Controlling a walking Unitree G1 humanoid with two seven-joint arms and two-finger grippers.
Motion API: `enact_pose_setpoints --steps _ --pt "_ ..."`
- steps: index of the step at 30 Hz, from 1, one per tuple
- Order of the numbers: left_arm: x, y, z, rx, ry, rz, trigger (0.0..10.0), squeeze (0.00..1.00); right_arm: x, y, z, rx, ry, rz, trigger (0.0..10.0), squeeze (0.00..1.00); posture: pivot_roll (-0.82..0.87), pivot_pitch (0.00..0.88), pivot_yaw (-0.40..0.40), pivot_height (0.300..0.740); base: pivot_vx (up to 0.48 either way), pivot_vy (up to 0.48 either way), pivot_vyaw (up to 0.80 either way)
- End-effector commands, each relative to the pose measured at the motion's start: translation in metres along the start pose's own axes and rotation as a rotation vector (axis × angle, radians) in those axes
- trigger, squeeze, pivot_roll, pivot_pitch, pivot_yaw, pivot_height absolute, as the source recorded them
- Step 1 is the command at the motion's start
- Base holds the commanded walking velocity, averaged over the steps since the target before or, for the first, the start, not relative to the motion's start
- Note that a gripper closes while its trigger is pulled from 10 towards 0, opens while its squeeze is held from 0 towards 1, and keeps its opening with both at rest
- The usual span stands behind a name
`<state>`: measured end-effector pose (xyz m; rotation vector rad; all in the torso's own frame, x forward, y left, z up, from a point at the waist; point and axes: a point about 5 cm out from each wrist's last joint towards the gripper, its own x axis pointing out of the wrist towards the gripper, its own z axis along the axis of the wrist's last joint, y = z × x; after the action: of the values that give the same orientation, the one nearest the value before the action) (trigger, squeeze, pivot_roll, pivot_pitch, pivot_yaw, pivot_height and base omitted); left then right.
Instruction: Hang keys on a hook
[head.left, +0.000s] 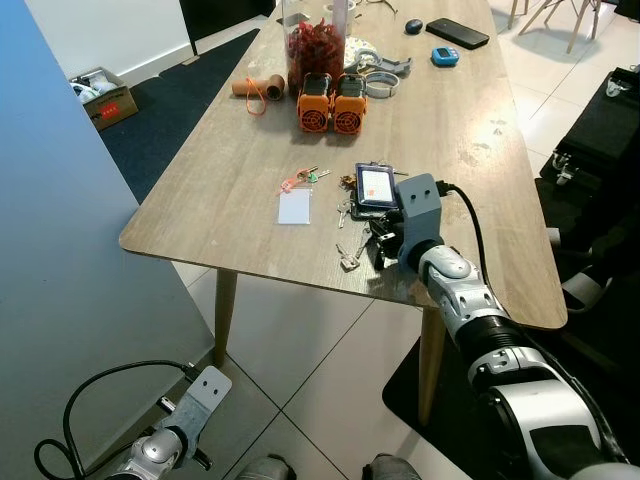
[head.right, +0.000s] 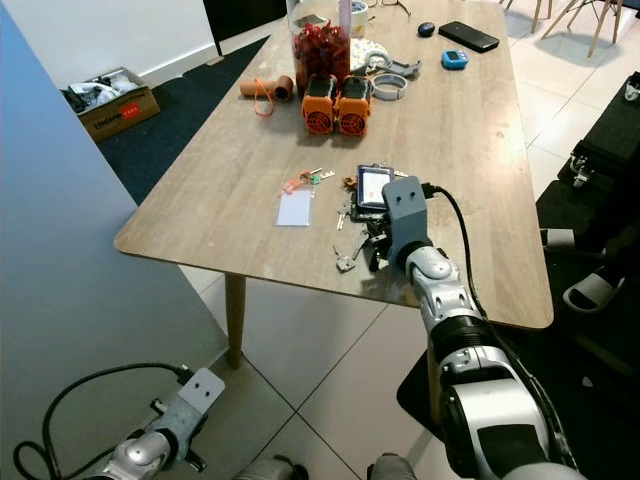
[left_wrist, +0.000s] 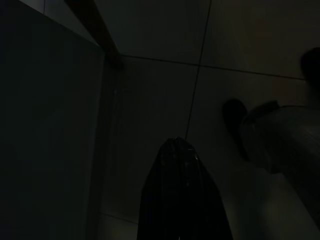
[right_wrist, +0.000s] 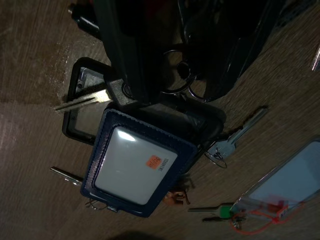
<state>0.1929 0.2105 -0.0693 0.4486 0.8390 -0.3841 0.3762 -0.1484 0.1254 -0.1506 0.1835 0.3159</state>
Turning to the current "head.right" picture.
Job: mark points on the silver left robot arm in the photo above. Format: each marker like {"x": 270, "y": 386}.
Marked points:
{"x": 140, "y": 460}

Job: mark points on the silver key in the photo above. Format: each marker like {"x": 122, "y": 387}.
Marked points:
{"x": 346, "y": 260}
{"x": 344, "y": 215}

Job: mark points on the dark blue card holder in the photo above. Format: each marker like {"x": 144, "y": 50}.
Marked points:
{"x": 375, "y": 187}

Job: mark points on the brown knotted key charm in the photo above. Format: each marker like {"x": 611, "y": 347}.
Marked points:
{"x": 350, "y": 184}

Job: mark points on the grey left robot foot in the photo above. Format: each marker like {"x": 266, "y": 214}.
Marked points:
{"x": 267, "y": 470}

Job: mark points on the grey robot foot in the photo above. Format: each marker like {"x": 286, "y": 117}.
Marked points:
{"x": 267, "y": 470}
{"x": 394, "y": 469}

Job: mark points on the green-headed key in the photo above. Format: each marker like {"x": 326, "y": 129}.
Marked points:
{"x": 320, "y": 177}

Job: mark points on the clear sleeve with white card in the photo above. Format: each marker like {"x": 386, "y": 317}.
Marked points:
{"x": 294, "y": 208}

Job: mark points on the red plastic seal tag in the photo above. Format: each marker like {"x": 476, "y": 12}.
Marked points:
{"x": 294, "y": 185}

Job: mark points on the orange and black device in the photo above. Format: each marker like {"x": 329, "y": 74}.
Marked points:
{"x": 319, "y": 105}
{"x": 354, "y": 105}

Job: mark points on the grey plastic clamp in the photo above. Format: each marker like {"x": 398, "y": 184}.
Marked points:
{"x": 395, "y": 75}

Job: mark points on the wooden table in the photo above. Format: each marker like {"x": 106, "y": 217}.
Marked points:
{"x": 240, "y": 150}

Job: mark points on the grey right robot foot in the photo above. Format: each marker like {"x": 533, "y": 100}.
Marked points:
{"x": 394, "y": 469}

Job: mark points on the blue round timer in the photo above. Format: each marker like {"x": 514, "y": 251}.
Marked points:
{"x": 453, "y": 59}

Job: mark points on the clear jar with red contents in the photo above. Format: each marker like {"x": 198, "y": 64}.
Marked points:
{"x": 320, "y": 50}

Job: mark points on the grey slipper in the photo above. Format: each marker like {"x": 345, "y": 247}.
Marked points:
{"x": 590, "y": 292}

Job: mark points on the small dark oval mouse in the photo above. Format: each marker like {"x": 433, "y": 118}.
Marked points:
{"x": 426, "y": 28}

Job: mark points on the black smartphone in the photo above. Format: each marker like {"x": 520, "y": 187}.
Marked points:
{"x": 468, "y": 37}

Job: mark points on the dark floor rug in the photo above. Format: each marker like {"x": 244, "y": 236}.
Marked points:
{"x": 175, "y": 140}

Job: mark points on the black equipment case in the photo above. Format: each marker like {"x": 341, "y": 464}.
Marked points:
{"x": 615, "y": 140}

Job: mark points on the brown cardboard box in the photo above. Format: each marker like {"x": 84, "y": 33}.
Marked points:
{"x": 120, "y": 115}

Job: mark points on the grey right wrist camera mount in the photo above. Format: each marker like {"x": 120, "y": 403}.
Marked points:
{"x": 410, "y": 212}

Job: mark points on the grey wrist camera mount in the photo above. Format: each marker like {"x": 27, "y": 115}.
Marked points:
{"x": 200, "y": 392}
{"x": 410, "y": 212}

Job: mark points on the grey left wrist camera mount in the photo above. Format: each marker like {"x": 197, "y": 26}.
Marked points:
{"x": 200, "y": 392}

